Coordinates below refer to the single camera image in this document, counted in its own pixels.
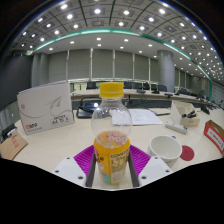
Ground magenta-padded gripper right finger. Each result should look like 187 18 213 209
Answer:
127 144 175 188

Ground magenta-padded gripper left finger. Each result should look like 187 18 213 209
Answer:
52 144 98 188

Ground yellow-capped clear drink bottle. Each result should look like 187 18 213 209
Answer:
90 81 134 186

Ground flat round red coaster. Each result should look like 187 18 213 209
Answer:
179 144 196 162

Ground white printed paper sheet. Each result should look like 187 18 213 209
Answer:
110 108 164 127

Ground brown cardboard box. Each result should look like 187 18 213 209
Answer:
0 130 30 161

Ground white compartment organizer box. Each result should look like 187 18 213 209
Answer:
169 100 201 128

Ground black stapler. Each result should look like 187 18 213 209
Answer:
181 109 197 120

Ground white copy paper box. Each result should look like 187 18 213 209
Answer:
16 80 76 136

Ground red-labelled cardboard box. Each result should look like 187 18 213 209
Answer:
202 119 224 156

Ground long curved conference desk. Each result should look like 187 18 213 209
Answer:
69 87 218 110

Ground black office chairs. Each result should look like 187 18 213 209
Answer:
85 80 208 98

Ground ceiling lights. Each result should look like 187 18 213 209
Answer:
13 1 224 78

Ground white mug with blue handle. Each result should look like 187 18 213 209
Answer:
147 134 184 168

